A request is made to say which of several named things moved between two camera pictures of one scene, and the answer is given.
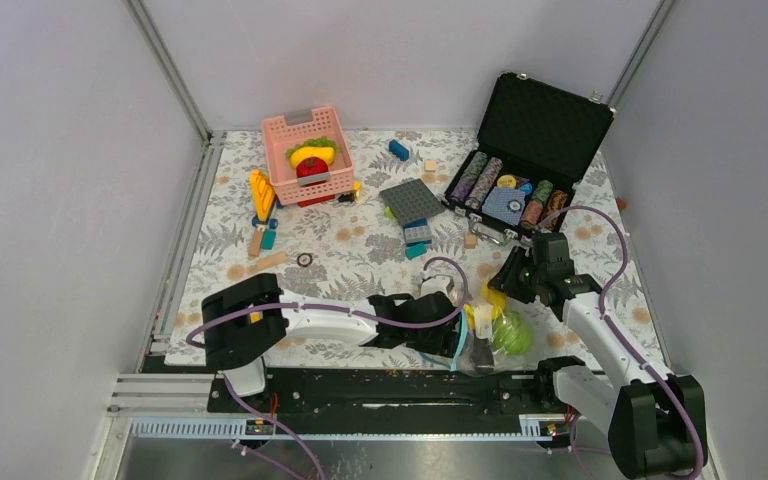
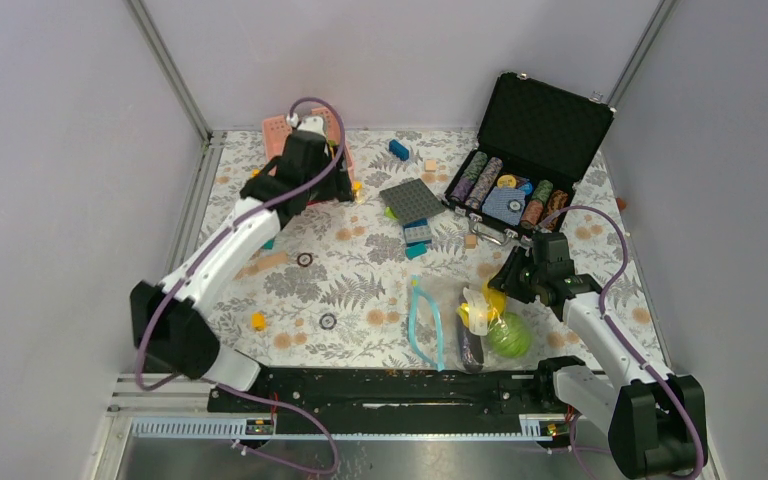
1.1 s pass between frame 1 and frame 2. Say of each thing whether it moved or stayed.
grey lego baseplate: stayed
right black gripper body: stayed
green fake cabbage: stayed
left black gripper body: moved
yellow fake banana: stayed
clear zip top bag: moved
